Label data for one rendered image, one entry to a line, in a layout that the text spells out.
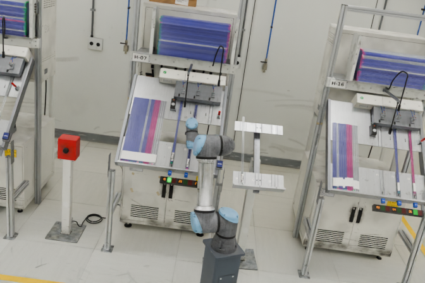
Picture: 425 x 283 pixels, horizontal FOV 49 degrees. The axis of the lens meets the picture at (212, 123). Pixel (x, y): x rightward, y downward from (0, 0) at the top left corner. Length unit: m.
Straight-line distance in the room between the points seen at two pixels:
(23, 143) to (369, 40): 2.68
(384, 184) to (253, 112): 2.06
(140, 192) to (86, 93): 1.90
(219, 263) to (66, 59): 3.18
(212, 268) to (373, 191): 1.27
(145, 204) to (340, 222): 1.51
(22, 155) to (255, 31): 2.54
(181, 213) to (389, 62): 1.90
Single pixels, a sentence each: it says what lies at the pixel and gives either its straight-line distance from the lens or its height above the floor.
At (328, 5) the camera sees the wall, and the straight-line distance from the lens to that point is 4.92.
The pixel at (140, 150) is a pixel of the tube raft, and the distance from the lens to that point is 3.22.
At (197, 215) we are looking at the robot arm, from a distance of 2.57.
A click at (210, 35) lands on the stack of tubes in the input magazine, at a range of 3.34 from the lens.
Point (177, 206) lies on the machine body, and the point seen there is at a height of 0.26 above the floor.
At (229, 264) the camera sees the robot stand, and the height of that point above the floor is 0.48.
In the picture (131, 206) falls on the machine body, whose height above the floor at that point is 0.21.
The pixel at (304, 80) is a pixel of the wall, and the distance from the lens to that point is 5.01.
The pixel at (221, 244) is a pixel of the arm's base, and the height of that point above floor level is 0.59.
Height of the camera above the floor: 2.07
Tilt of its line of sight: 19 degrees down
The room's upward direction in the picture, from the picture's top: 8 degrees clockwise
